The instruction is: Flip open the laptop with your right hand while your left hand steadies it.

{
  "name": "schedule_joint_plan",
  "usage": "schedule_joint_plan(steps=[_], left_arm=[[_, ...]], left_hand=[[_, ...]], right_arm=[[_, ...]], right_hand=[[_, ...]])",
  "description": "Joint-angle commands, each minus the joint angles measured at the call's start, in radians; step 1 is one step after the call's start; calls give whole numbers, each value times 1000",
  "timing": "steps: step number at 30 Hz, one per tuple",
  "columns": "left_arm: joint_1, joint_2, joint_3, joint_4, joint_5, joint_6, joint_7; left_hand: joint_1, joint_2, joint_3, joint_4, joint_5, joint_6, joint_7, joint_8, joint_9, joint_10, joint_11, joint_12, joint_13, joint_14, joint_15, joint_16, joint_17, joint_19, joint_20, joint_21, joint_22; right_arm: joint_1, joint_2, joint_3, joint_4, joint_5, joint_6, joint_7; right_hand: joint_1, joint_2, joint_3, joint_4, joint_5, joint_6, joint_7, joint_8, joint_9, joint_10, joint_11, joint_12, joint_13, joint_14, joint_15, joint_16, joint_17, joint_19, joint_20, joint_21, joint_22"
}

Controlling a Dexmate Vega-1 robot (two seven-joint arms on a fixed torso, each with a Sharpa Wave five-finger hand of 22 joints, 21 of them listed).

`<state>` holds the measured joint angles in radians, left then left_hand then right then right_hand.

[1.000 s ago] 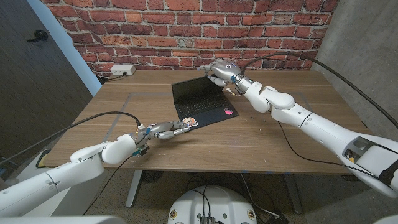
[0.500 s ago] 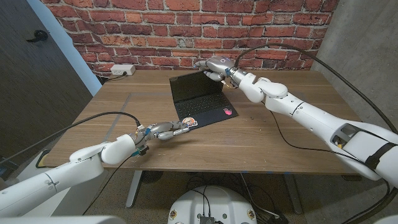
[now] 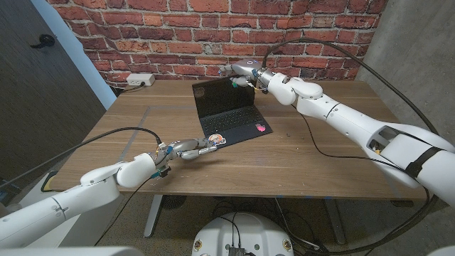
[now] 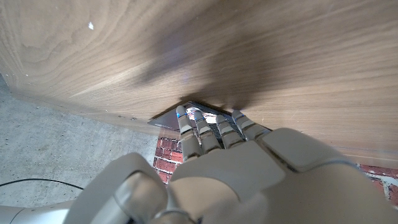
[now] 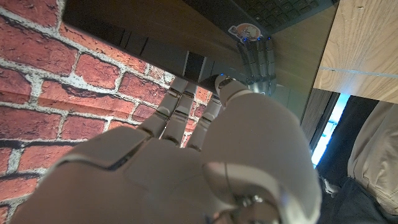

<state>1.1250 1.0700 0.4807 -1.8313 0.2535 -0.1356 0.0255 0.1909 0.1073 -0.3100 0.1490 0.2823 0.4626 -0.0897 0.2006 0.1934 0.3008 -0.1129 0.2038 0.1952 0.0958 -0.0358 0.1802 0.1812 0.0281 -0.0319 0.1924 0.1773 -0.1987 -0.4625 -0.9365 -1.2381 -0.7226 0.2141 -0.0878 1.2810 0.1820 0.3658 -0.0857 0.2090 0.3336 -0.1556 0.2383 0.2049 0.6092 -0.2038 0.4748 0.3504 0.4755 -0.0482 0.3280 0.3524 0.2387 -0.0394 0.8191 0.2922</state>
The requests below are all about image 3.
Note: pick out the white table leg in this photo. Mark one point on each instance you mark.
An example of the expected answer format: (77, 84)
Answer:
(153, 217)

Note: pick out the red brick printed backdrop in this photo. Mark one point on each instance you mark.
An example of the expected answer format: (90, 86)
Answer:
(213, 35)

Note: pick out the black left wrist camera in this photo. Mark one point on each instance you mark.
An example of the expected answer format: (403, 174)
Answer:
(164, 172)

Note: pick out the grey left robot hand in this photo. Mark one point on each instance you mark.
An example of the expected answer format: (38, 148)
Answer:
(185, 147)

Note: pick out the grey finned module on base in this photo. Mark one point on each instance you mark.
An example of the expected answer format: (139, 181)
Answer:
(236, 251)

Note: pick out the white power strip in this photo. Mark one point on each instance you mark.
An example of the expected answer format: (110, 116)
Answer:
(140, 79)

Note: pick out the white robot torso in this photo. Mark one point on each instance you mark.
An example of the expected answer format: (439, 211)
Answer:
(71, 252)

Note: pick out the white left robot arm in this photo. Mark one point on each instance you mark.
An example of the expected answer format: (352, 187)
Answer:
(71, 206)

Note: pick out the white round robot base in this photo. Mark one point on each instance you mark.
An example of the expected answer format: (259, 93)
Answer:
(249, 231)

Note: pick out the dark wooden door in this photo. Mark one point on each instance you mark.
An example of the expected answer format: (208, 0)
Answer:
(35, 106)

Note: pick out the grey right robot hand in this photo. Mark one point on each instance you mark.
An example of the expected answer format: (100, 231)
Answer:
(249, 67)

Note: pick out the round black floor fan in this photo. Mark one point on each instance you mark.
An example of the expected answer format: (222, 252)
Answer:
(173, 201)

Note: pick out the black power adapter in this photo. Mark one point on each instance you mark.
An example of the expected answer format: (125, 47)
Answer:
(318, 250)

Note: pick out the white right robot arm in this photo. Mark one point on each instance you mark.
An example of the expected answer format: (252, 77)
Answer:
(355, 121)

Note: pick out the black laptop with stickers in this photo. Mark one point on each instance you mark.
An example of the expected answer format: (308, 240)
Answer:
(227, 121)

